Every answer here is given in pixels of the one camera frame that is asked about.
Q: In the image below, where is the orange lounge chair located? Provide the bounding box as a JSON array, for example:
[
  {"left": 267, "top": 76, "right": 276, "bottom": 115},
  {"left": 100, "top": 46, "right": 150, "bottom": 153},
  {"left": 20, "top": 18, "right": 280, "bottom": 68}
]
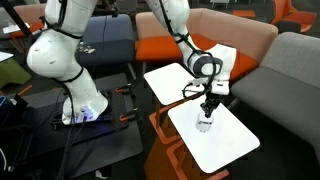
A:
[{"left": 270, "top": 0, "right": 318, "bottom": 35}]

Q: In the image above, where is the orange stool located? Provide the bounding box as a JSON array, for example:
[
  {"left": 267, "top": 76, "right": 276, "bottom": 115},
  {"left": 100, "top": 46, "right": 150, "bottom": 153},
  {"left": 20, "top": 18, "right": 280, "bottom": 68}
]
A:
[{"left": 231, "top": 9, "right": 257, "bottom": 20}]

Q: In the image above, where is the black equipment case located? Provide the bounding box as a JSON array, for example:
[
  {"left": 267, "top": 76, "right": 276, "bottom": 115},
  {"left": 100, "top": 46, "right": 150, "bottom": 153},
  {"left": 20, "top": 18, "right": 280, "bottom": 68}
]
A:
[{"left": 0, "top": 94, "right": 35, "bottom": 180}]

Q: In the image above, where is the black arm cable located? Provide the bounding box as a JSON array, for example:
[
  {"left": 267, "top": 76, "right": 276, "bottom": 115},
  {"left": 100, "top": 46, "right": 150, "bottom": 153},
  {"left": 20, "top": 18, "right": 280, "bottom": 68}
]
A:
[{"left": 156, "top": 0, "right": 218, "bottom": 101}]

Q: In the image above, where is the small clutter pile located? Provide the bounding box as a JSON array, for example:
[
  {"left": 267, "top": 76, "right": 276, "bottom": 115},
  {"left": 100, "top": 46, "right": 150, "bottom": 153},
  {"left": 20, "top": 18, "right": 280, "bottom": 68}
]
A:
[{"left": 76, "top": 42, "right": 97, "bottom": 55}]

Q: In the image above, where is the blue armchair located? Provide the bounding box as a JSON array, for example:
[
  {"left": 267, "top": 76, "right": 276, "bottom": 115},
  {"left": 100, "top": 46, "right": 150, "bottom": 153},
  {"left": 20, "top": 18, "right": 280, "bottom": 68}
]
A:
[{"left": 74, "top": 13, "right": 136, "bottom": 66}]

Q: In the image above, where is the black clamp with orange handle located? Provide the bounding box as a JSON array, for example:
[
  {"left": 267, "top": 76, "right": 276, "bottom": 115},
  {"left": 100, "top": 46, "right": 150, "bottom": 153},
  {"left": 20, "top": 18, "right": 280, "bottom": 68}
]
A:
[
  {"left": 118, "top": 107, "right": 140, "bottom": 123},
  {"left": 114, "top": 83, "right": 133, "bottom": 95}
]

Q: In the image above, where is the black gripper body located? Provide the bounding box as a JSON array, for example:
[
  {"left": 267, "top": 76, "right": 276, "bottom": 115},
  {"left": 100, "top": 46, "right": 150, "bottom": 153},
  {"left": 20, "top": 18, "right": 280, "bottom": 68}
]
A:
[{"left": 201, "top": 94, "right": 222, "bottom": 110}]

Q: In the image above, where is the pink chair with orange seat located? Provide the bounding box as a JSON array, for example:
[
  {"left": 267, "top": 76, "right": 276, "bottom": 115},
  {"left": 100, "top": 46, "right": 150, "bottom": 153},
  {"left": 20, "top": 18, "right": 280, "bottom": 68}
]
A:
[{"left": 11, "top": 3, "right": 48, "bottom": 40}]

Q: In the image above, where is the white side table orange frame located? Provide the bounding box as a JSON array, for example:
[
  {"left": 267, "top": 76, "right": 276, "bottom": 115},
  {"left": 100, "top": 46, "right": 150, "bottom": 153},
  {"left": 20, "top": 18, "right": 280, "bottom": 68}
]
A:
[
  {"left": 143, "top": 62, "right": 205, "bottom": 145},
  {"left": 165, "top": 96, "right": 261, "bottom": 180}
]

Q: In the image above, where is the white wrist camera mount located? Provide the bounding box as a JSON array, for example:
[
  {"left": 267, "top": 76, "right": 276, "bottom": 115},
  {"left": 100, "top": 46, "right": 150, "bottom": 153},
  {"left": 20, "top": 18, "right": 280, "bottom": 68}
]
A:
[{"left": 190, "top": 77, "right": 231, "bottom": 97}]

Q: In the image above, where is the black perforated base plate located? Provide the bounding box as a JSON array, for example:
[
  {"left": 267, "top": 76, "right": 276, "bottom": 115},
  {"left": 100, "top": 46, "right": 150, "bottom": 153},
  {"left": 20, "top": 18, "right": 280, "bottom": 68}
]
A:
[{"left": 49, "top": 87, "right": 138, "bottom": 133}]

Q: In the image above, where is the green ottoman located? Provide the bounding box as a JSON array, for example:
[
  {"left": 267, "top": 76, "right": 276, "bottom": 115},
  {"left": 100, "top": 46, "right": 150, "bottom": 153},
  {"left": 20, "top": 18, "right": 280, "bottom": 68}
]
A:
[{"left": 0, "top": 57, "right": 33, "bottom": 90}]

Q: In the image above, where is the orange seat lounge sofa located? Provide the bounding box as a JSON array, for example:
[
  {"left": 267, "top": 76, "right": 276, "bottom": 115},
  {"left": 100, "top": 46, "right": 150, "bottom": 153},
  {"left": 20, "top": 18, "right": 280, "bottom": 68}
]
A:
[{"left": 134, "top": 8, "right": 279, "bottom": 83}]

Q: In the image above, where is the black base cable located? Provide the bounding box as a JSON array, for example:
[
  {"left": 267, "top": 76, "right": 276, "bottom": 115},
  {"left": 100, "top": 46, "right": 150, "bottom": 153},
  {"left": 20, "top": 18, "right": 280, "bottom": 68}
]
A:
[{"left": 55, "top": 88, "right": 88, "bottom": 180}]

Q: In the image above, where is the white paper sheet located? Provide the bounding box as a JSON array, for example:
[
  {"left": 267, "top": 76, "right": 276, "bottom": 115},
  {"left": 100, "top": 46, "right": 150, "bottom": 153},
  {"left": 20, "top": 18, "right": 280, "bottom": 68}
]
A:
[{"left": 2, "top": 22, "right": 31, "bottom": 35}]

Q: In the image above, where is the dark cart platform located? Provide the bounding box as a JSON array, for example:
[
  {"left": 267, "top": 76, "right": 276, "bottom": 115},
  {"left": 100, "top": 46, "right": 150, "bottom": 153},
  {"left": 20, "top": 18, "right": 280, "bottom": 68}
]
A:
[{"left": 19, "top": 72, "right": 145, "bottom": 180}]

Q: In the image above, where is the grey fabric sofa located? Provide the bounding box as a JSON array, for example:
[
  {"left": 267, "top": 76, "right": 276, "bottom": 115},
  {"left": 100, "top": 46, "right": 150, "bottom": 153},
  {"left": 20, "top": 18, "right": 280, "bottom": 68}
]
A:
[{"left": 230, "top": 31, "right": 320, "bottom": 164}]

